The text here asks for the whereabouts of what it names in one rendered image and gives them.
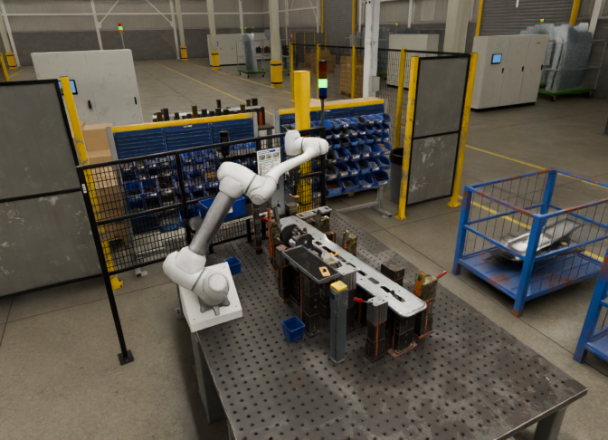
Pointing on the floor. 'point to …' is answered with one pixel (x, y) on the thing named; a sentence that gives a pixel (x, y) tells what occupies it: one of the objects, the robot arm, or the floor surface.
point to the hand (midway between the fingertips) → (293, 190)
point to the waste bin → (395, 174)
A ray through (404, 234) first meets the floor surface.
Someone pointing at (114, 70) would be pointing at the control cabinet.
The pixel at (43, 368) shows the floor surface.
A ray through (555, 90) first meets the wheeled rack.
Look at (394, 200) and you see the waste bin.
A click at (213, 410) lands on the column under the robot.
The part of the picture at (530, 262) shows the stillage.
